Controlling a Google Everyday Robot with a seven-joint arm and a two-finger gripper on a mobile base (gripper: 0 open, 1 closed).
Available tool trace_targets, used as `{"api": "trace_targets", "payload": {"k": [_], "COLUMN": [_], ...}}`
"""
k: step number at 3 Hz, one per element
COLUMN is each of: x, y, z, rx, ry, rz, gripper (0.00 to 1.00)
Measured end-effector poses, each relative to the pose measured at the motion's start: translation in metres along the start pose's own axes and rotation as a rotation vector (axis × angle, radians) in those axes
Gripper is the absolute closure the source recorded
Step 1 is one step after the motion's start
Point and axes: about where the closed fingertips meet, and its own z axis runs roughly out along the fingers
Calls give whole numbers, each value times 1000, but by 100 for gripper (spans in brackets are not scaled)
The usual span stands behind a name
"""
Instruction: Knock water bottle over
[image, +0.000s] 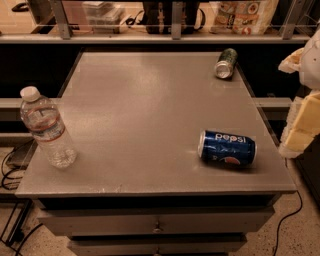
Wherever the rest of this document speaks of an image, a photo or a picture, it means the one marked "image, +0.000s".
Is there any blue pepsi can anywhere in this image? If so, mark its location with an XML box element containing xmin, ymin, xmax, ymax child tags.
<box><xmin>198</xmin><ymin>130</ymin><xmax>257</xmax><ymax>165</ymax></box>

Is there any black cable right floor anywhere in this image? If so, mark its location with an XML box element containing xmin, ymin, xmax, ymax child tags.
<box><xmin>271</xmin><ymin>190</ymin><xmax>304</xmax><ymax>256</ymax></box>

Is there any clear plastic water bottle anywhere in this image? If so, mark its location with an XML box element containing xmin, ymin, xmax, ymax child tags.
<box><xmin>20</xmin><ymin>86</ymin><xmax>77</xmax><ymax>169</ymax></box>

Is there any grey drawer cabinet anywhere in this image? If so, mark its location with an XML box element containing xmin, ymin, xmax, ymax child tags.
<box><xmin>17</xmin><ymin>52</ymin><xmax>295</xmax><ymax>256</ymax></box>

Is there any clear plastic container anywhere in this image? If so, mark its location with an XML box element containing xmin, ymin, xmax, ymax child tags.
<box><xmin>82</xmin><ymin>1</ymin><xmax>125</xmax><ymax>34</ymax></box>

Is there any printed snack bag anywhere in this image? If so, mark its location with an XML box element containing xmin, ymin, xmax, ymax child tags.
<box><xmin>210</xmin><ymin>0</ymin><xmax>279</xmax><ymax>35</ymax></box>

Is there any grey metal shelf rail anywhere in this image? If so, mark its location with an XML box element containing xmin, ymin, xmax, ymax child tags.
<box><xmin>0</xmin><ymin>0</ymin><xmax>319</xmax><ymax>44</ymax></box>

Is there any black cables left floor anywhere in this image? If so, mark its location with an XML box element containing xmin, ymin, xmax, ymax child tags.
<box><xmin>0</xmin><ymin>139</ymin><xmax>44</xmax><ymax>256</ymax></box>

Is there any green soda can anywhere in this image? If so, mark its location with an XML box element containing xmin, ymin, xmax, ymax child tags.
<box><xmin>214</xmin><ymin>48</ymin><xmax>238</xmax><ymax>79</ymax></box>

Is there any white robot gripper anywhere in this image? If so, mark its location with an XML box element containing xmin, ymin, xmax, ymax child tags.
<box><xmin>278</xmin><ymin>30</ymin><xmax>320</xmax><ymax>158</ymax></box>

